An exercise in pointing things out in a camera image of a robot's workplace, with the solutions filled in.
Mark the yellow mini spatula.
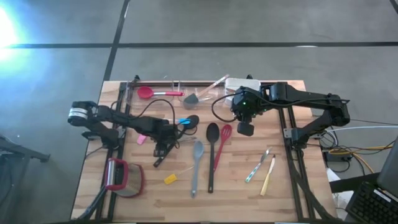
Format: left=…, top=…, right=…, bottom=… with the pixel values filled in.
left=164, top=166, right=195, bottom=185

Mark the white plastic bin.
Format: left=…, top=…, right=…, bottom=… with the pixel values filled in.
left=224, top=77, right=262, bottom=105

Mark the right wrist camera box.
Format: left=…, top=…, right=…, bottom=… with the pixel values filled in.
left=236, top=121, right=255, bottom=137

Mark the black metal stand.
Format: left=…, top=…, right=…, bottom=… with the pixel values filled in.
left=0, top=133, right=51, bottom=224

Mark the black aluminium table frame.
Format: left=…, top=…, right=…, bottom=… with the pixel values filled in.
left=93, top=80, right=338, bottom=223

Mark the red spoon steel shaft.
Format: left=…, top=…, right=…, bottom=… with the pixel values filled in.
left=137, top=86, right=185, bottom=100

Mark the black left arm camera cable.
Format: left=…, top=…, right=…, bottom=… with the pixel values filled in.
left=108, top=98, right=197, bottom=138

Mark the red-trimmed steel box grater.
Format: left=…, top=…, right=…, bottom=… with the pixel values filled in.
left=104, top=157, right=146, bottom=198

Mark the black nylon spoon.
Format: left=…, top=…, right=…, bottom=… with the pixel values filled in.
left=205, top=122, right=221, bottom=194
left=153, top=114, right=200, bottom=169

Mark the thin black cable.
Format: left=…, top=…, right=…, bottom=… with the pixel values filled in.
left=349, top=118, right=398, bottom=126

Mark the dark laptop computer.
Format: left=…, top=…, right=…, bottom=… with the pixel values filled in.
left=345, top=136, right=398, bottom=224

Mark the red slotted spatula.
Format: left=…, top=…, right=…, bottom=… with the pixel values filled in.
left=213, top=123, right=233, bottom=172

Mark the patterned-handle knife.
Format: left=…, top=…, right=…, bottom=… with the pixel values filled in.
left=244, top=146, right=274, bottom=184

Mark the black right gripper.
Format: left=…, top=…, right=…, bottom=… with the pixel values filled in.
left=230, top=86, right=266, bottom=124

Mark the yellow cable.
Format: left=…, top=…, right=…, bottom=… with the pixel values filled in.
left=328, top=145, right=396, bottom=174

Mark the cream-handled knife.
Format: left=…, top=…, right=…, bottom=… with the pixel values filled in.
left=259, top=154, right=277, bottom=197

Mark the white paper sheet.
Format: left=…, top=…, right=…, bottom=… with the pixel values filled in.
left=326, top=167, right=355, bottom=220

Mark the clear plastic bin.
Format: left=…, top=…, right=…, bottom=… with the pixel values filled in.
left=126, top=81, right=177, bottom=110
left=174, top=81, right=225, bottom=110

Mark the white cable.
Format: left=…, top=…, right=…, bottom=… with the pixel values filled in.
left=323, top=125, right=398, bottom=134

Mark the grey silicone spoon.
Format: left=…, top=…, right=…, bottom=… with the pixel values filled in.
left=190, top=139, right=205, bottom=198

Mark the black cable bundle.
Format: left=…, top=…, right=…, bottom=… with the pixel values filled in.
left=76, top=185, right=108, bottom=221

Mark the black power box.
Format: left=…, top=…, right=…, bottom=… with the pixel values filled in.
left=323, top=149, right=354, bottom=163

